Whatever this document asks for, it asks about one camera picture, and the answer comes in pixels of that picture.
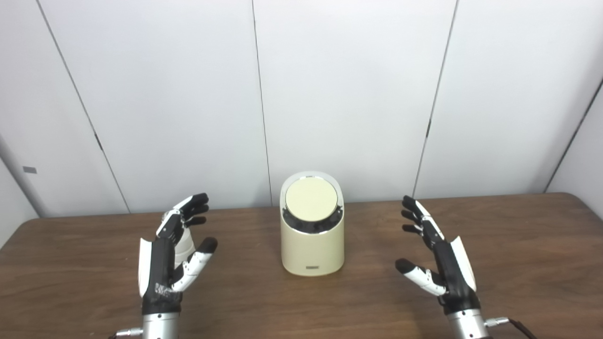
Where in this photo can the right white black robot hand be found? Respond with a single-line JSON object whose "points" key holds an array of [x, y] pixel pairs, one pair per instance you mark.
{"points": [[452, 278]]}

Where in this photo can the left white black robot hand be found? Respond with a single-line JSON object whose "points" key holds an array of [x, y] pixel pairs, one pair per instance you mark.
{"points": [[160, 263]]}

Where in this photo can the round cream bin lid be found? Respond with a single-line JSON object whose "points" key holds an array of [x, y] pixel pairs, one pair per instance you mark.
{"points": [[311, 198]]}

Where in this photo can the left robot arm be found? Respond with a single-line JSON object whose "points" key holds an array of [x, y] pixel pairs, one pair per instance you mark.
{"points": [[161, 327]]}

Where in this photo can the cream-colored bin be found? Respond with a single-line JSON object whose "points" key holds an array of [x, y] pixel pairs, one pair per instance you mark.
{"points": [[312, 252]]}

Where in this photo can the small grey wall tag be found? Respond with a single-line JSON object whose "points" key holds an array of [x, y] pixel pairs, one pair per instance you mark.
{"points": [[29, 170]]}

